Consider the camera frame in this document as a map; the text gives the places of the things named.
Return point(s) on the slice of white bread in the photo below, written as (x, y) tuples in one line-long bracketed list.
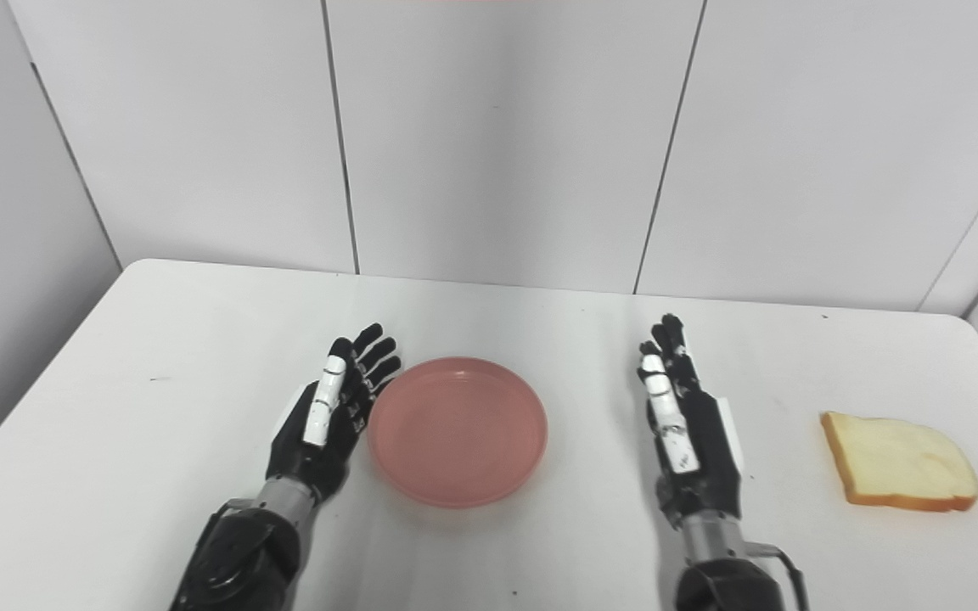
[(901, 462)]

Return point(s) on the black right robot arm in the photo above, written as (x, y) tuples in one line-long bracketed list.
[(722, 585)]

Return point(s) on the pink round plate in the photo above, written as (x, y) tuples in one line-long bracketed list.
[(458, 433)]

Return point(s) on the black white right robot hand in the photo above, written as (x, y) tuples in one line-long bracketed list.
[(710, 458)]

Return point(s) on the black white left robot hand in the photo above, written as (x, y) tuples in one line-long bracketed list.
[(336, 450)]

